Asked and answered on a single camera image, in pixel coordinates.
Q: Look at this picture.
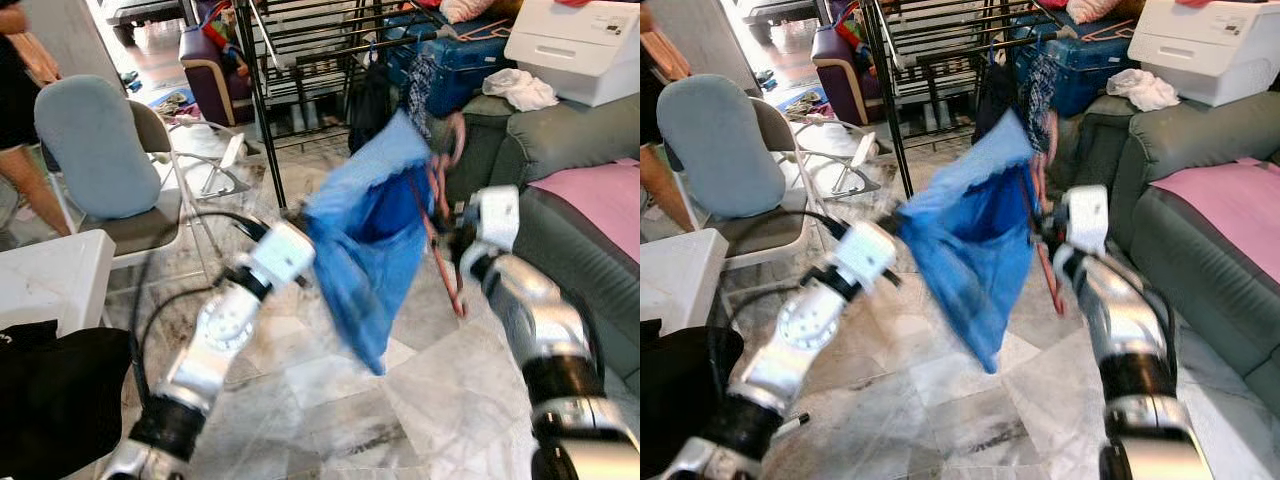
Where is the salmon red plastic hanger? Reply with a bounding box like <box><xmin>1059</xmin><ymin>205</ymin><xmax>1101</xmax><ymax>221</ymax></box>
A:
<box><xmin>1015</xmin><ymin>115</ymin><xmax>1067</xmax><ymax>317</ymax></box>
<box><xmin>405</xmin><ymin>112</ymin><xmax>469</xmax><ymax>319</ymax></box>

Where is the blue cloth garment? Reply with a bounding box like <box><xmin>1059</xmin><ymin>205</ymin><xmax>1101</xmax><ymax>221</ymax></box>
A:
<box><xmin>300</xmin><ymin>108</ymin><xmax>443</xmax><ymax>377</ymax></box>
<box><xmin>896</xmin><ymin>108</ymin><xmax>1043</xmax><ymax>375</ymax></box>

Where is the black garment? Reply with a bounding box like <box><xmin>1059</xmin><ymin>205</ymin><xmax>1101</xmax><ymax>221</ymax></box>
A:
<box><xmin>0</xmin><ymin>320</ymin><xmax>134</xmax><ymax>480</ymax></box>
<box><xmin>640</xmin><ymin>325</ymin><xmax>747</xmax><ymax>480</ymax></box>

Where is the pink mat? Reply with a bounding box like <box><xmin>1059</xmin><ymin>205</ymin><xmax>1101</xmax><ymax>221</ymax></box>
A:
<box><xmin>1147</xmin><ymin>157</ymin><xmax>1280</xmax><ymax>258</ymax></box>
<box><xmin>527</xmin><ymin>157</ymin><xmax>641</xmax><ymax>264</ymax></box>

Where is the blue plaid shirt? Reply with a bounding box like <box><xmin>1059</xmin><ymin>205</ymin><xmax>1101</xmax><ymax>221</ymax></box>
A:
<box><xmin>1020</xmin><ymin>50</ymin><xmax>1058</xmax><ymax>151</ymax></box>
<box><xmin>400</xmin><ymin>50</ymin><xmax>442</xmax><ymax>143</ymax></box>

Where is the grey green sofa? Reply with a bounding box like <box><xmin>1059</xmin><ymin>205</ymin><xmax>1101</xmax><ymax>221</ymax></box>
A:
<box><xmin>445</xmin><ymin>90</ymin><xmax>641</xmax><ymax>393</ymax></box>
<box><xmin>1055</xmin><ymin>90</ymin><xmax>1280</xmax><ymax>416</ymax></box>

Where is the dark navy garment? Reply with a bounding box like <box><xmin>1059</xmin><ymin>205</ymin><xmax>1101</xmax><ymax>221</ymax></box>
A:
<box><xmin>974</xmin><ymin>60</ymin><xmax>1022</xmax><ymax>153</ymax></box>
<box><xmin>345</xmin><ymin>60</ymin><xmax>398</xmax><ymax>158</ymax></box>

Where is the crumpled white cloth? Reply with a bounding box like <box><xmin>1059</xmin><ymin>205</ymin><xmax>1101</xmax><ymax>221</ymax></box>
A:
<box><xmin>1104</xmin><ymin>67</ymin><xmax>1182</xmax><ymax>114</ymax></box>
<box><xmin>481</xmin><ymin>67</ymin><xmax>560</xmax><ymax>114</ymax></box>

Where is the blue hard suitcase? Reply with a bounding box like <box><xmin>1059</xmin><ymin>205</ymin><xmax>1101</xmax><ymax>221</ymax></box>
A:
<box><xmin>1010</xmin><ymin>10</ymin><xmax>1138</xmax><ymax>119</ymax></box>
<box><xmin>385</xmin><ymin>10</ymin><xmax>518</xmax><ymax>121</ymax></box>

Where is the black metal drying rack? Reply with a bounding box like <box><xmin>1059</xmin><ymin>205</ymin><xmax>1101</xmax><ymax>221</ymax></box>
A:
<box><xmin>232</xmin><ymin>0</ymin><xmax>471</xmax><ymax>211</ymax></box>
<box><xmin>860</xmin><ymin>0</ymin><xmax>1081</xmax><ymax>199</ymax></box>

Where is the white plastic drawer box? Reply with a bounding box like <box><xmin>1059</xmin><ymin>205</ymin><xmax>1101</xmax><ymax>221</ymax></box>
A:
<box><xmin>1127</xmin><ymin>0</ymin><xmax>1280</xmax><ymax>109</ymax></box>
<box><xmin>502</xmin><ymin>0</ymin><xmax>641</xmax><ymax>109</ymax></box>

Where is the white folding table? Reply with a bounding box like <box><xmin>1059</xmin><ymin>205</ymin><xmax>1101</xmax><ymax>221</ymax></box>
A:
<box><xmin>0</xmin><ymin>229</ymin><xmax>117</xmax><ymax>338</ymax></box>
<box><xmin>640</xmin><ymin>227</ymin><xmax>730</xmax><ymax>338</ymax></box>

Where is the white pink pillow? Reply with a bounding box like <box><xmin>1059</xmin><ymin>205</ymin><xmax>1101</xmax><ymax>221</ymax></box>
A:
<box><xmin>440</xmin><ymin>0</ymin><xmax>498</xmax><ymax>24</ymax></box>
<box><xmin>1064</xmin><ymin>0</ymin><xmax>1123</xmax><ymax>24</ymax></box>

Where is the purple armchair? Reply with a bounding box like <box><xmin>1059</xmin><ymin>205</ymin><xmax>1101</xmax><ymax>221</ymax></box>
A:
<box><xmin>809</xmin><ymin>20</ymin><xmax>883</xmax><ymax>128</ymax></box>
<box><xmin>177</xmin><ymin>15</ymin><xmax>258</xmax><ymax>128</ymax></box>

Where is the light blue cushion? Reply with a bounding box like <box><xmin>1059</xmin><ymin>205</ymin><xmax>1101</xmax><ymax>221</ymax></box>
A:
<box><xmin>656</xmin><ymin>74</ymin><xmax>788</xmax><ymax>220</ymax></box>
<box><xmin>34</xmin><ymin>74</ymin><xmax>164</xmax><ymax>222</ymax></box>

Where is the colourful clothes heap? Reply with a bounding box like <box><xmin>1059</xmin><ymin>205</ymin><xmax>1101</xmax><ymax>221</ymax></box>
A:
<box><xmin>775</xmin><ymin>85</ymin><xmax>826</xmax><ymax>113</ymax></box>
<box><xmin>148</xmin><ymin>88</ymin><xmax>198</xmax><ymax>113</ymax></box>

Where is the grey white folding chair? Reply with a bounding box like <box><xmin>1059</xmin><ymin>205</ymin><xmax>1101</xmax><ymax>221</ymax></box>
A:
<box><xmin>655</xmin><ymin>73</ymin><xmax>833</xmax><ymax>268</ymax></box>
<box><xmin>33</xmin><ymin>73</ymin><xmax>218</xmax><ymax>273</ymax></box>

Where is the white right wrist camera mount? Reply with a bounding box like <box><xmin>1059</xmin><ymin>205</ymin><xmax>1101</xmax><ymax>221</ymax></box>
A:
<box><xmin>1061</xmin><ymin>184</ymin><xmax>1110</xmax><ymax>254</ymax></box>
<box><xmin>474</xmin><ymin>184</ymin><xmax>522</xmax><ymax>252</ymax></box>

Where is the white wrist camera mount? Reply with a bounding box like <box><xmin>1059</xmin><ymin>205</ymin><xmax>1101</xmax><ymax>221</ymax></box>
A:
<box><xmin>1061</xmin><ymin>184</ymin><xmax>1110</xmax><ymax>254</ymax></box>
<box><xmin>247</xmin><ymin>221</ymin><xmax>317</xmax><ymax>287</ymax></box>
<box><xmin>834</xmin><ymin>221</ymin><xmax>899</xmax><ymax>292</ymax></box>
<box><xmin>474</xmin><ymin>184</ymin><xmax>522</xmax><ymax>252</ymax></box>

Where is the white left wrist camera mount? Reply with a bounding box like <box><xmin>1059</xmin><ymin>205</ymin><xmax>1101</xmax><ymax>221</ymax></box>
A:
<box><xmin>834</xmin><ymin>221</ymin><xmax>899</xmax><ymax>292</ymax></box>
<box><xmin>247</xmin><ymin>221</ymin><xmax>317</xmax><ymax>287</ymax></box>

